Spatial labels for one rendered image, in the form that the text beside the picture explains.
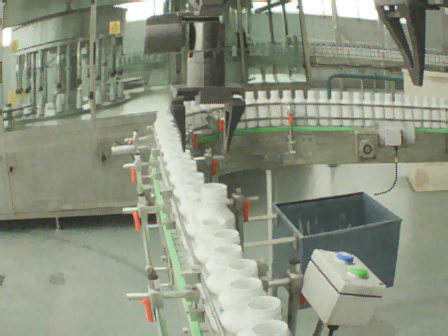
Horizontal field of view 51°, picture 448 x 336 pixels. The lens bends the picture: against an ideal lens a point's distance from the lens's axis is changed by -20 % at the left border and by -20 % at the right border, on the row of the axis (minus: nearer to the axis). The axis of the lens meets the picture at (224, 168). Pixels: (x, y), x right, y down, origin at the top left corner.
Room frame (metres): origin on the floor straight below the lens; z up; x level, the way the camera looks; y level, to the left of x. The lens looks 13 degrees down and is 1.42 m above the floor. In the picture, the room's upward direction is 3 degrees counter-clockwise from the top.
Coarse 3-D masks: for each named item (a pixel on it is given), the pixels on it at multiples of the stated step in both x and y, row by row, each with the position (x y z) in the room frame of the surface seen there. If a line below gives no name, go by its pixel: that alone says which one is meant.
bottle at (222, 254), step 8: (216, 248) 0.68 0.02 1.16; (224, 248) 0.68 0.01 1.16; (232, 248) 0.68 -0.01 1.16; (240, 248) 0.67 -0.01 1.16; (216, 256) 0.66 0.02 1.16; (224, 256) 0.65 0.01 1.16; (232, 256) 0.65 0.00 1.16; (240, 256) 0.66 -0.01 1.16; (216, 264) 0.66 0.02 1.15; (224, 264) 0.65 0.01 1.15; (216, 272) 0.66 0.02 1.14; (224, 272) 0.65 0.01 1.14; (208, 280) 0.66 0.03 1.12; (216, 280) 0.65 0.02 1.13; (224, 280) 0.65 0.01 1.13; (208, 288) 0.65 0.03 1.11; (216, 288) 0.64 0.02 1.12; (224, 288) 0.64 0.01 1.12; (216, 296) 0.64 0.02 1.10; (216, 304) 0.64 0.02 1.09; (216, 328) 0.65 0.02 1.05
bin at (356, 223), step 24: (360, 192) 1.61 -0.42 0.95; (264, 216) 1.51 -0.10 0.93; (288, 216) 1.57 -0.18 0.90; (312, 216) 1.58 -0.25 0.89; (336, 216) 1.59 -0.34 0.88; (360, 216) 1.61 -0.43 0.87; (384, 216) 1.42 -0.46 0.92; (288, 240) 1.30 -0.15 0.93; (312, 240) 1.27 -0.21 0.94; (336, 240) 1.28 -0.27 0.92; (360, 240) 1.29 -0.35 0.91; (384, 240) 1.30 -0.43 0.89; (288, 264) 1.39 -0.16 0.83; (384, 264) 1.30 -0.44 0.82
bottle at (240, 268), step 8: (232, 264) 0.62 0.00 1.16; (240, 264) 0.63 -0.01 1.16; (248, 264) 0.62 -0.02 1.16; (256, 264) 0.61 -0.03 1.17; (232, 272) 0.60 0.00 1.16; (240, 272) 0.59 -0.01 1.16; (248, 272) 0.60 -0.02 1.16; (256, 272) 0.61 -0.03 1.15; (224, 296) 0.60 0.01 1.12; (224, 304) 0.59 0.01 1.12
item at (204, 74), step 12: (192, 60) 0.82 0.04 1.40; (204, 60) 0.81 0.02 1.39; (216, 60) 0.82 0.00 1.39; (192, 72) 0.82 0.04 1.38; (204, 72) 0.81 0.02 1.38; (216, 72) 0.82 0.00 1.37; (192, 84) 0.82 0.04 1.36; (204, 84) 0.81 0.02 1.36; (216, 84) 0.82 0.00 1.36; (228, 84) 0.87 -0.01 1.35
